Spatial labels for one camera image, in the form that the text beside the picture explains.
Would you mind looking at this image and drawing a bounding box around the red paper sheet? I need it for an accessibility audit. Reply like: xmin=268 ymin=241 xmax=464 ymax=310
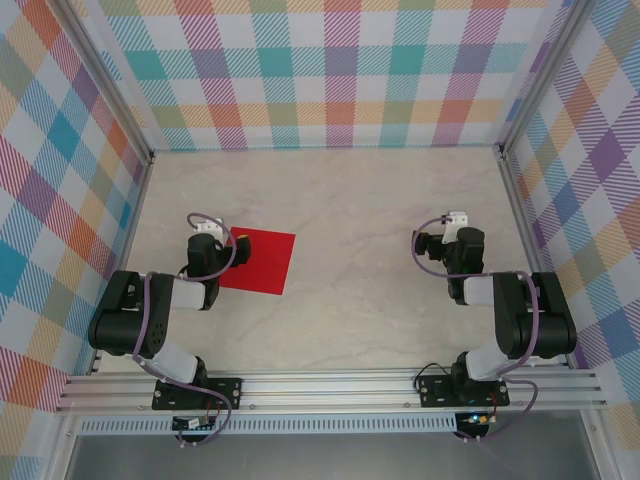
xmin=218 ymin=227 xmax=297 ymax=296

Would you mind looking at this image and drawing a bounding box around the left small circuit board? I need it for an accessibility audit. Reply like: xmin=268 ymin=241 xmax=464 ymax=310
xmin=172 ymin=417 xmax=216 ymax=432

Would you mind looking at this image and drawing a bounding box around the grey metal panel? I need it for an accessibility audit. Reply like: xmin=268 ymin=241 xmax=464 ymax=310
xmin=64 ymin=432 xmax=601 ymax=480

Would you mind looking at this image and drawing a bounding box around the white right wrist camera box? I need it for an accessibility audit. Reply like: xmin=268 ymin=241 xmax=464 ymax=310
xmin=443 ymin=210 xmax=471 ymax=244

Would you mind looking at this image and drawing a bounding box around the aluminium right side rail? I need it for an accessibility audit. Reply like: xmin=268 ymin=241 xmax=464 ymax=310
xmin=497 ymin=149 xmax=574 ymax=371

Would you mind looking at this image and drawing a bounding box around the aluminium left side rail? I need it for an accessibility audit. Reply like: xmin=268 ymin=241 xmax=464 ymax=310
xmin=87 ymin=152 xmax=156 ymax=376

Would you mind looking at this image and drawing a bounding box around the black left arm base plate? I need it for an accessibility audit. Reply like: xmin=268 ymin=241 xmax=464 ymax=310
xmin=152 ymin=377 xmax=244 ymax=411

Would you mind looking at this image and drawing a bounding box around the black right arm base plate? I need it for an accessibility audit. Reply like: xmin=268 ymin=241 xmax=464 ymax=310
xmin=418 ymin=374 xmax=511 ymax=409

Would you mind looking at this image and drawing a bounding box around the aluminium mounting rail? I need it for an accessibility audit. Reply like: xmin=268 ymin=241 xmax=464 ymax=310
xmin=54 ymin=367 xmax=609 ymax=414

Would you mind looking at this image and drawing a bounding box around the slotted grey cable duct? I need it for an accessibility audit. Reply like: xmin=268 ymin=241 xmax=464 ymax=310
xmin=74 ymin=414 xmax=459 ymax=435

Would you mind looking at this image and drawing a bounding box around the aluminium right frame post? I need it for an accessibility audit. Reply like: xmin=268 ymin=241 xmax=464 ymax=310
xmin=497 ymin=0 xmax=596 ymax=161

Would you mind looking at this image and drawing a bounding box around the aluminium frame post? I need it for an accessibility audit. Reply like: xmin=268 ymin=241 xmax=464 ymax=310
xmin=497 ymin=0 xmax=596 ymax=161
xmin=47 ymin=0 xmax=156 ymax=166

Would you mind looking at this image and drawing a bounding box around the aluminium left frame post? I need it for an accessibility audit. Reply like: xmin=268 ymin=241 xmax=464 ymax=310
xmin=47 ymin=0 xmax=156 ymax=166

